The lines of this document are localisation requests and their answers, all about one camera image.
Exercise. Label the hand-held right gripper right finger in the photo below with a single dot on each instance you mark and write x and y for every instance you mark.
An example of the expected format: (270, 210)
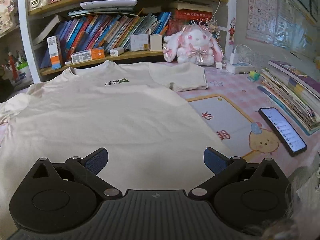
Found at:
(215, 161)

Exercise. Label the stack of flat books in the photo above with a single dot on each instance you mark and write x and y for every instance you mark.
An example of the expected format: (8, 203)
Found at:
(292, 90)

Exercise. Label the cream plain box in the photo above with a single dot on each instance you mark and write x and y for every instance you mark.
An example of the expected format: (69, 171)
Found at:
(155, 42)

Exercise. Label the white cube box yellow label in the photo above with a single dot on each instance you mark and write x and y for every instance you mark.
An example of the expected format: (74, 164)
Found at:
(139, 42)

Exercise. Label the white wooden bookshelf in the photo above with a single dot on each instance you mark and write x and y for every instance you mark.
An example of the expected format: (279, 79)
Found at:
(23, 42)

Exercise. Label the white flat tablet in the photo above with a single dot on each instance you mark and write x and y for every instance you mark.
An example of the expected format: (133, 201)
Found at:
(107, 4)

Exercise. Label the small white charger cube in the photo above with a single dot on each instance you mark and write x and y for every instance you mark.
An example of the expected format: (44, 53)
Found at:
(220, 65)

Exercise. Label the red thick book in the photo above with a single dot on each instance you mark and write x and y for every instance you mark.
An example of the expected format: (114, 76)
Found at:
(192, 14)

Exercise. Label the pink white plush bunny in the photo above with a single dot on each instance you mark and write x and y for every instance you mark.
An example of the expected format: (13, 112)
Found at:
(195, 45)

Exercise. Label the yellow green toy cube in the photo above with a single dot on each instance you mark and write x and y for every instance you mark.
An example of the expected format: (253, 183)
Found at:
(253, 75)

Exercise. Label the black smartphone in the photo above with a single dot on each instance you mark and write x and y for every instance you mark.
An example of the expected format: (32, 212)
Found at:
(282, 130)

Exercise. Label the tall orange white box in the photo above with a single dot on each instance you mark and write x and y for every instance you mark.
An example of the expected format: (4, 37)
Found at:
(55, 52)

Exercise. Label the pink checked desk mat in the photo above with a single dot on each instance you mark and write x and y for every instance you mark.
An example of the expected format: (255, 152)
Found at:
(230, 90)

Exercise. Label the grey fuzzy sleeve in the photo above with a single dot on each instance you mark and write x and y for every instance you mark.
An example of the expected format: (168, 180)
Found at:
(305, 195)

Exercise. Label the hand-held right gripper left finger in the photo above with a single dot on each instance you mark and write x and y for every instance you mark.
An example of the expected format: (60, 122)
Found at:
(96, 161)

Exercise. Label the row of colourful books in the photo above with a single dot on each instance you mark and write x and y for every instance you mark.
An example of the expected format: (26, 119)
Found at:
(105, 30)

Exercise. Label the flat orange white box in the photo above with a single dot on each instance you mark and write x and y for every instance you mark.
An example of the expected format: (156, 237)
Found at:
(87, 55)

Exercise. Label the small white box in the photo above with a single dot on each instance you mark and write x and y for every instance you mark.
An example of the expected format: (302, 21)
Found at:
(67, 62)

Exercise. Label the alphabet wall poster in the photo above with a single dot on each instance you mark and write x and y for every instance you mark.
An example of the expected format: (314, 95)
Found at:
(270, 12)

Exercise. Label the white power strip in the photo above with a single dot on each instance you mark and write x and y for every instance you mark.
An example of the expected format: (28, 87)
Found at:
(240, 68)

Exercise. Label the thick white-paged book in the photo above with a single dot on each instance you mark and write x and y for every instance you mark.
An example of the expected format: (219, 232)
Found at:
(47, 30)

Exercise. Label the cream printed t-shirt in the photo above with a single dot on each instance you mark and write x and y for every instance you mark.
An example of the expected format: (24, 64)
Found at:
(100, 115)

